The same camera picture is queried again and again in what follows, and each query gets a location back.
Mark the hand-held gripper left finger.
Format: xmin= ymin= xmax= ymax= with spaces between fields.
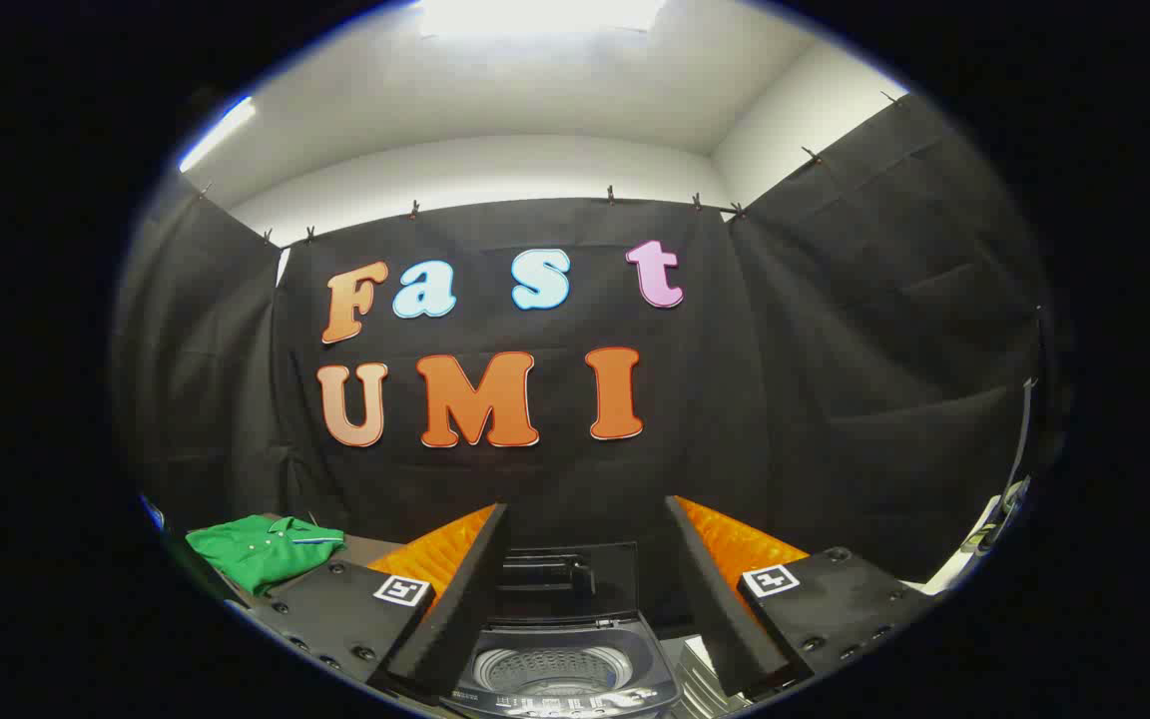
xmin=236 ymin=502 xmax=512 ymax=705

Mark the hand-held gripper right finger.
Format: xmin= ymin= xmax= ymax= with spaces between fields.
xmin=665 ymin=495 xmax=937 ymax=700

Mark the dark grey washing machine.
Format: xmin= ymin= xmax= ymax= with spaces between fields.
xmin=440 ymin=611 xmax=684 ymax=719

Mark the transparent washing machine lid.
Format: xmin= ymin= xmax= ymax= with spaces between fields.
xmin=495 ymin=542 xmax=639 ymax=625

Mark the green polo shirt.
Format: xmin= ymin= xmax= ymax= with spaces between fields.
xmin=186 ymin=515 xmax=346 ymax=597

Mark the grey low table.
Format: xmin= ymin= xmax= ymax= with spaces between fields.
xmin=191 ymin=514 xmax=406 ymax=605

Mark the row of cloth clips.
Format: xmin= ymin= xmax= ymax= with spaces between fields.
xmin=198 ymin=90 xmax=907 ymax=247

